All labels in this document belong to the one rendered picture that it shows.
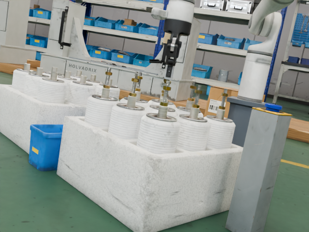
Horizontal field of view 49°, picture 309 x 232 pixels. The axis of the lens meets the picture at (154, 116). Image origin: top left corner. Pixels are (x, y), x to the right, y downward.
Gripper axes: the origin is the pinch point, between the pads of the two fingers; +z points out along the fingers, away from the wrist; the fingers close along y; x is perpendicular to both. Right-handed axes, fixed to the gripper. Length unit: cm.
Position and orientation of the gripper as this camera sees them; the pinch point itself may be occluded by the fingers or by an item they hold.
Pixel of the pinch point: (169, 72)
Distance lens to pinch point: 97.5
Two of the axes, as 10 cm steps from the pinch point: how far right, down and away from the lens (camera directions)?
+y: 1.0, -1.4, 9.9
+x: -9.8, -1.9, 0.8
